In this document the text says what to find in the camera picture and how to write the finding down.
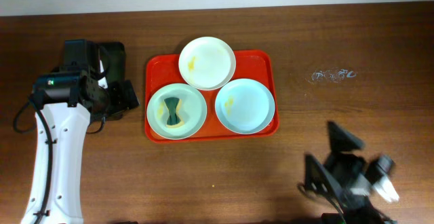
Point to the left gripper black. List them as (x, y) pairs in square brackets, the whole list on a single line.
[(125, 95)]

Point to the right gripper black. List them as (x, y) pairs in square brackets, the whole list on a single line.
[(337, 161)]

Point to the pale green round plate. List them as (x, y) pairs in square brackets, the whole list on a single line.
[(193, 111)]

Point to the green and yellow sponge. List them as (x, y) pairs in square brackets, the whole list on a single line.
[(173, 105)]

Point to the light blue round plate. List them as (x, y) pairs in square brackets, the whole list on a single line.
[(245, 106)]

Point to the white round plate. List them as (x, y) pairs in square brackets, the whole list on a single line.
[(207, 63)]

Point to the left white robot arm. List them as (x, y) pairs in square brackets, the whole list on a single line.
[(61, 132)]

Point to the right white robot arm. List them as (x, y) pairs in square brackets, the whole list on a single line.
[(339, 216)]

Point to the black rectangular plastic bin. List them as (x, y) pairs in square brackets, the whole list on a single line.
[(112, 63)]

